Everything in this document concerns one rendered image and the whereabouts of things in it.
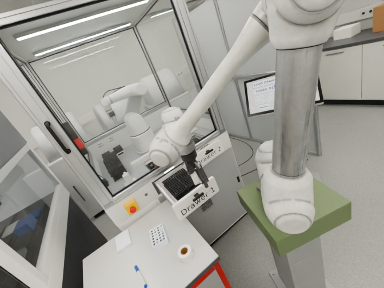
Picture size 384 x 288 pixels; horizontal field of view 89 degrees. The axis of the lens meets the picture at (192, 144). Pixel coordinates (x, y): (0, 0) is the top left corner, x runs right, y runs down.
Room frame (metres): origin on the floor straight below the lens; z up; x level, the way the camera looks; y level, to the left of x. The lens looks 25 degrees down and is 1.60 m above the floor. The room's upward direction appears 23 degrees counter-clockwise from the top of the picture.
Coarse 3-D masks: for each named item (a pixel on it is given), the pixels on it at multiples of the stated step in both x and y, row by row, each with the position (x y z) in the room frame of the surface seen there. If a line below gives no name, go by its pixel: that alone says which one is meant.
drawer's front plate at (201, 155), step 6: (210, 144) 1.31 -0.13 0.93; (216, 144) 1.31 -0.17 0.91; (204, 150) 1.27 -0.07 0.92; (216, 150) 1.30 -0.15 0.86; (222, 150) 1.32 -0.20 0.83; (198, 156) 1.25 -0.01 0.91; (204, 156) 1.26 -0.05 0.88; (210, 156) 1.28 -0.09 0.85; (198, 162) 1.24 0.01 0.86; (204, 162) 1.26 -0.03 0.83
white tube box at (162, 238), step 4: (160, 224) 0.87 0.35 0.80; (156, 228) 0.86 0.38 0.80; (164, 228) 0.85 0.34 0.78; (152, 232) 0.84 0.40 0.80; (156, 232) 0.83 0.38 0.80; (160, 232) 0.82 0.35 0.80; (164, 232) 0.80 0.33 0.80; (152, 236) 0.82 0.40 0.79; (160, 236) 0.79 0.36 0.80; (164, 236) 0.78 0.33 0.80; (152, 240) 0.79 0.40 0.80; (160, 240) 0.77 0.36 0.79; (164, 240) 0.75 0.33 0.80; (168, 240) 0.77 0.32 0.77; (152, 244) 0.76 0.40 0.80; (156, 244) 0.75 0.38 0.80; (160, 244) 0.75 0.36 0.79; (164, 244) 0.75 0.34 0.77; (156, 248) 0.74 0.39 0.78; (160, 248) 0.74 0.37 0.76
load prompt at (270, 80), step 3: (267, 78) 1.49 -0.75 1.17; (270, 78) 1.47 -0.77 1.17; (273, 78) 1.46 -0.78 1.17; (258, 81) 1.52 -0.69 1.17; (261, 81) 1.51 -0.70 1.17; (264, 81) 1.49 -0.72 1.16; (267, 81) 1.48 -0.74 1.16; (270, 81) 1.46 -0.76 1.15; (273, 81) 1.45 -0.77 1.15; (255, 84) 1.52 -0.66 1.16; (258, 84) 1.51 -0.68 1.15; (261, 84) 1.49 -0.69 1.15; (264, 84) 1.48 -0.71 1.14; (267, 84) 1.46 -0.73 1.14; (255, 87) 1.51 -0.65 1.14
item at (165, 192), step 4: (184, 164) 1.24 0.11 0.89; (180, 168) 1.22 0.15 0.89; (184, 168) 1.23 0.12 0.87; (172, 172) 1.20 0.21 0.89; (168, 176) 1.18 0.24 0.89; (172, 176) 1.19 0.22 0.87; (160, 180) 1.17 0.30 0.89; (164, 180) 1.17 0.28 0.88; (200, 180) 1.05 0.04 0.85; (156, 184) 1.14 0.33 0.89; (160, 184) 1.15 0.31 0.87; (160, 188) 1.07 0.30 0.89; (164, 188) 1.14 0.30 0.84; (164, 192) 1.01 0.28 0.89; (168, 192) 1.08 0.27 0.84; (164, 196) 1.03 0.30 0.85; (168, 196) 0.96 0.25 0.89; (172, 196) 1.02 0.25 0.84; (168, 200) 0.95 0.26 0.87; (172, 200) 0.98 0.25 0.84; (176, 200) 0.97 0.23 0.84; (172, 204) 0.90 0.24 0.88
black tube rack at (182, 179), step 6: (174, 174) 1.16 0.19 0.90; (180, 174) 1.12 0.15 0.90; (186, 174) 1.10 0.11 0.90; (168, 180) 1.12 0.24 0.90; (174, 180) 1.09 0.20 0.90; (180, 180) 1.06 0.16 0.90; (186, 180) 1.03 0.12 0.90; (192, 180) 1.01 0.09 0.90; (168, 186) 1.05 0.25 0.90; (174, 186) 1.02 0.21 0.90; (180, 186) 1.00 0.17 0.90; (192, 186) 0.99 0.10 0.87; (174, 192) 0.96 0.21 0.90; (186, 192) 0.96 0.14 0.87; (180, 198) 0.93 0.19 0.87
